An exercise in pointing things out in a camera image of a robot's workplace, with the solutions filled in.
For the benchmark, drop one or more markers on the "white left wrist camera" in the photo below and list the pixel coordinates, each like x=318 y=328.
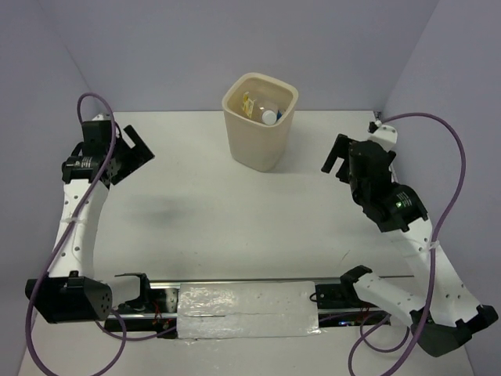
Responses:
x=101 y=117

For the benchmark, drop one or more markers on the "beige plastic bin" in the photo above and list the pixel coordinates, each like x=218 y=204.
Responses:
x=251 y=143

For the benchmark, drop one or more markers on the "white foil cover sheet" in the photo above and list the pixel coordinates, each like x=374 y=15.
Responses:
x=247 y=310

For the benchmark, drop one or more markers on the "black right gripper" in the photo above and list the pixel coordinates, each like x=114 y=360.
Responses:
x=340 y=149

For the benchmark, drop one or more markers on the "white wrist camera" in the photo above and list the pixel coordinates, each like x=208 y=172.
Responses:
x=101 y=117
x=385 y=135

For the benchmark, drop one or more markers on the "square clear juice bottle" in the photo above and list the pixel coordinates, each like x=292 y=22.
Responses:
x=259 y=108

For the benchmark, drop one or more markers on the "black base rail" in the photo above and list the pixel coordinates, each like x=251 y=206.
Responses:
x=153 y=314

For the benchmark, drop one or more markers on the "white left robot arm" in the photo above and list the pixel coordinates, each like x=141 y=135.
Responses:
x=69 y=291

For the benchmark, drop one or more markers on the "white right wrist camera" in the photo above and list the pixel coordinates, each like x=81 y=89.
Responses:
x=385 y=135

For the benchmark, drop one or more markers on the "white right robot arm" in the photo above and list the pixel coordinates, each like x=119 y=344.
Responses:
x=448 y=315

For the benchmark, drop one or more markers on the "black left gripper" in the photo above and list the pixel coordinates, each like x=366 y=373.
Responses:
x=140 y=154

